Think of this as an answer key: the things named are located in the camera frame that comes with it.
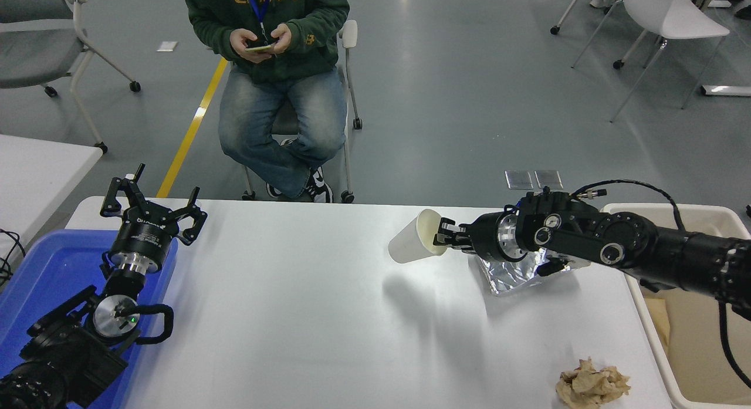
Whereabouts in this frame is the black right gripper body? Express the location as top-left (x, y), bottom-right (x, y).
top-left (468, 212), bottom-right (504, 261)

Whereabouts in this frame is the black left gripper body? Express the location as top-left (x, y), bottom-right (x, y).
top-left (110, 208), bottom-right (178, 263)

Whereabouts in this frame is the silver foil tray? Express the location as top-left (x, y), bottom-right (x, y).
top-left (473, 248), bottom-right (590, 296)

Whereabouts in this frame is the white paper cup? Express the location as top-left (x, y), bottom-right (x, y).
top-left (388, 208), bottom-right (450, 264)

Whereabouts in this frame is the tan paper ball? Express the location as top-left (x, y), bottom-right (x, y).
top-left (556, 359), bottom-right (632, 409)

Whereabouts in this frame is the person's right hand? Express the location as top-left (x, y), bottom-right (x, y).
top-left (229, 29), bottom-right (263, 62)

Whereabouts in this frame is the person's left hand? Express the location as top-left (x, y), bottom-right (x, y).
top-left (265, 23), bottom-right (293, 58)

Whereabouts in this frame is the white side table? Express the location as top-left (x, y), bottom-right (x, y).
top-left (0, 134), bottom-right (104, 263)

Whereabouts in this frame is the blue plastic tray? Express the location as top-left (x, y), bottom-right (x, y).
top-left (0, 229), bottom-right (180, 409)

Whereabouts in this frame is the grey padded wheeled chair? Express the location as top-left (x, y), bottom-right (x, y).
top-left (0, 0), bottom-right (142, 154)

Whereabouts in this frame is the person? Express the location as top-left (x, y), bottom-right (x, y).
top-left (183, 0), bottom-right (351, 204)

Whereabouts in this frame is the chair with caster legs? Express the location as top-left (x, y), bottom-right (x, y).
top-left (550, 0), bottom-right (652, 70)

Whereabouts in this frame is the large pale plastic bin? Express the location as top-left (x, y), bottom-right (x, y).
top-left (601, 203), bottom-right (751, 409)

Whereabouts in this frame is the white shell chair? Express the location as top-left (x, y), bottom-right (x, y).
top-left (572, 0), bottom-right (732, 123)

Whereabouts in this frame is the thin black cable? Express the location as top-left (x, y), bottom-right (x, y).
top-left (0, 229), bottom-right (27, 289)

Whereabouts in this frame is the blue lanyard with badge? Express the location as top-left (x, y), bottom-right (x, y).
top-left (245, 0), bottom-right (274, 43)

